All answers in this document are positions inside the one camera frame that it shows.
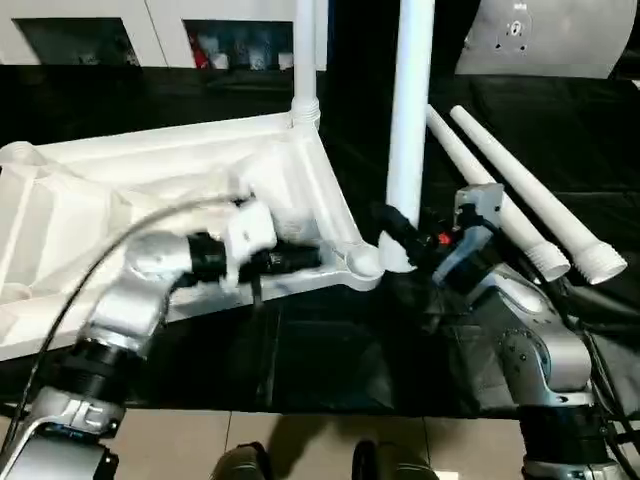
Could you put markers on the white plastic table top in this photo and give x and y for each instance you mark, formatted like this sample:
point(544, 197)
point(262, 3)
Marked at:
point(100, 190)

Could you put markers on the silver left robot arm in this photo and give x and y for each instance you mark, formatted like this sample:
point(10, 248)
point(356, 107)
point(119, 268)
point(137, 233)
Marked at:
point(120, 320)

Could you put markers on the small white jar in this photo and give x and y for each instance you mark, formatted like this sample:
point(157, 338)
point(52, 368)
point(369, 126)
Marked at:
point(286, 60)

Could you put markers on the dark grey robot foot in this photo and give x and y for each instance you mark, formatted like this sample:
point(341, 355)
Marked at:
point(242, 462)
point(395, 462)

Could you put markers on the small red bottle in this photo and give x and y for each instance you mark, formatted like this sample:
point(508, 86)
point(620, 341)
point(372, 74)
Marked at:
point(201, 52)

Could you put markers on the white plastic bag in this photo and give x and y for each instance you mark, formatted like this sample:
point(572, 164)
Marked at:
point(550, 35)

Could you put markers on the white cabinet with glass doors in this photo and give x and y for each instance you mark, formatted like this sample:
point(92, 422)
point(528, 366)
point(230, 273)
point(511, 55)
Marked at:
point(150, 25)

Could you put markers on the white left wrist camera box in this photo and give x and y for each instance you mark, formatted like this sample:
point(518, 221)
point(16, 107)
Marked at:
point(248, 235)

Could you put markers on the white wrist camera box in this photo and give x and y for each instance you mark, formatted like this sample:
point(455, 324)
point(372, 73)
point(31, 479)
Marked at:
point(480, 208)
point(248, 235)

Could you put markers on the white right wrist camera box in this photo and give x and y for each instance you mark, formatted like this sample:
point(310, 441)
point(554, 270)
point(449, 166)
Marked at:
point(480, 208)

